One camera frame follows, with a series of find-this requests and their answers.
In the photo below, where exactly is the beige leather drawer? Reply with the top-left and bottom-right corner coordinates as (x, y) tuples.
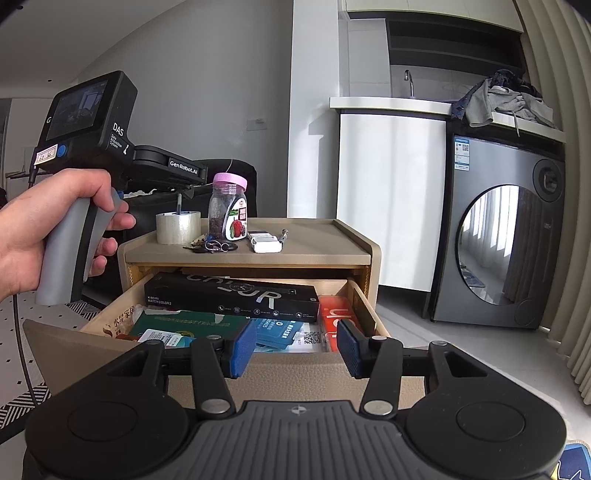
(22, 267), (429, 411)

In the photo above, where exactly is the person's left hand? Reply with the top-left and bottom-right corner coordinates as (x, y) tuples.
(1, 169), (136, 299)

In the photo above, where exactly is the blue cartoon floor mat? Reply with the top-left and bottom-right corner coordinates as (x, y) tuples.
(550, 441), (591, 480)

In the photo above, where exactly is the green booklet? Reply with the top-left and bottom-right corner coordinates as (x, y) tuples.
(129, 310), (249, 338)

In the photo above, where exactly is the black white patterned rug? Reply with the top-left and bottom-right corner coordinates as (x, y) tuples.
(0, 292), (100, 443)

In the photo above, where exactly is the clear tape roll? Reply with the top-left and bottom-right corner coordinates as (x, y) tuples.
(155, 211), (201, 246)

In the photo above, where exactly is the pink lid plastic jar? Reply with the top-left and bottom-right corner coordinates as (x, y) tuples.
(208, 173), (247, 242)

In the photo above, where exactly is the bunch of keys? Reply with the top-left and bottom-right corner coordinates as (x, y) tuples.
(184, 237), (238, 254)

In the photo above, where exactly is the blue card packet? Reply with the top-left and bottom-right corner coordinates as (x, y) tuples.
(253, 319), (304, 350)

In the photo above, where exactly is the red orange box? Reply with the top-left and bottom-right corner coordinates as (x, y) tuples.
(318, 295), (362, 352)

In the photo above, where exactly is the black watch box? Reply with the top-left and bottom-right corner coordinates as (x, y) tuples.
(144, 271), (320, 323)

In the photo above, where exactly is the grey washing machine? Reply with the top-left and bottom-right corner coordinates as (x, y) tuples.
(427, 120), (565, 330)

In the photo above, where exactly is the white remote control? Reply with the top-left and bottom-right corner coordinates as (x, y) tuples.
(247, 231), (283, 254)

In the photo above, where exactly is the beige bedside cabinet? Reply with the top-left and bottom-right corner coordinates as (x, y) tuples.
(117, 218), (381, 305)

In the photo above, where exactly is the white cabinet door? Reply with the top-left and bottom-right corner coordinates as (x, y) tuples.
(337, 113), (446, 292)

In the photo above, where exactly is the chrome faucet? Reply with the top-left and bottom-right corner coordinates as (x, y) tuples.
(405, 69), (415, 98)

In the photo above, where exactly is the pile of grey clothes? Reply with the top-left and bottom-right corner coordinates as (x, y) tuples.
(451, 69), (555, 128)

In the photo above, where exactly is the beige curtain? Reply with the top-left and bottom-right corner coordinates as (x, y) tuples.
(514, 0), (591, 407)

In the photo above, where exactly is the wall power socket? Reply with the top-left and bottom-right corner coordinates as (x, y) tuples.
(246, 117), (267, 131)

